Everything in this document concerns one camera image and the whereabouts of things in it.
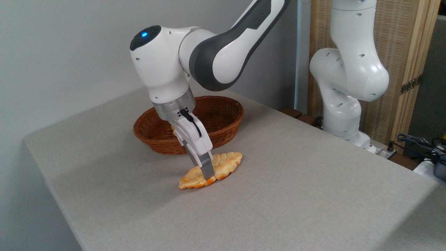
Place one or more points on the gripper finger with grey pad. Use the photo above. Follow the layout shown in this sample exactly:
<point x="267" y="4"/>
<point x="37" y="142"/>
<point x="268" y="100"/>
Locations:
<point x="207" y="167"/>

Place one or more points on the brown wicker basket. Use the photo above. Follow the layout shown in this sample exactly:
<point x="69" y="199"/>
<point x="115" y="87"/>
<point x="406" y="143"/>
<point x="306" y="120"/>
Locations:
<point x="223" y="122"/>

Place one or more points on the bamboo folding screen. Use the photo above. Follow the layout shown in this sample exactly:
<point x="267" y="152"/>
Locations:
<point x="400" y="42"/>

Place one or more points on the brown wooden block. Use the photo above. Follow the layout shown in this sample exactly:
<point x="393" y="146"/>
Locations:
<point x="292" y="112"/>

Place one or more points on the gripper finger ribbed grey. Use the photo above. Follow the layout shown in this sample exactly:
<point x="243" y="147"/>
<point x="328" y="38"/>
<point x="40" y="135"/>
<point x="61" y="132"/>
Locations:
<point x="190" y="155"/>

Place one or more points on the white vertical pole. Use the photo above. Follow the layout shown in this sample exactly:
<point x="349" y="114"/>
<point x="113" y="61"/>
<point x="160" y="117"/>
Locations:
<point x="301" y="69"/>

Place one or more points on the grey box device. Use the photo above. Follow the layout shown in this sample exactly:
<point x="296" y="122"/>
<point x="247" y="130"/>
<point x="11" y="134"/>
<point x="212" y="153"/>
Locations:
<point x="440" y="171"/>

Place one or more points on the dark metal screen hinge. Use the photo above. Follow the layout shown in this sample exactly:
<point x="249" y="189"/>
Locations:
<point x="411" y="84"/>

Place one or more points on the small round bread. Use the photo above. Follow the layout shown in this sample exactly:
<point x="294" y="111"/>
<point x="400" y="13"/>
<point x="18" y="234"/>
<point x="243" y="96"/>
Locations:
<point x="172" y="130"/>

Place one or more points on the long braided bread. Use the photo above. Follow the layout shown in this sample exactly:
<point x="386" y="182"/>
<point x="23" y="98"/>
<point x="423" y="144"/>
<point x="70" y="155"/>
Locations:
<point x="226" y="164"/>

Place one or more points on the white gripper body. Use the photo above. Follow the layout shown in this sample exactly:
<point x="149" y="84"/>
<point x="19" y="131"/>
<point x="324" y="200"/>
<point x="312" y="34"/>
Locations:
<point x="191" y="134"/>

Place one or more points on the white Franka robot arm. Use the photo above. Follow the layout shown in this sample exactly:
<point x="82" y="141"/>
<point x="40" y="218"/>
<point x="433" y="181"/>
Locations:
<point x="348" y="69"/>

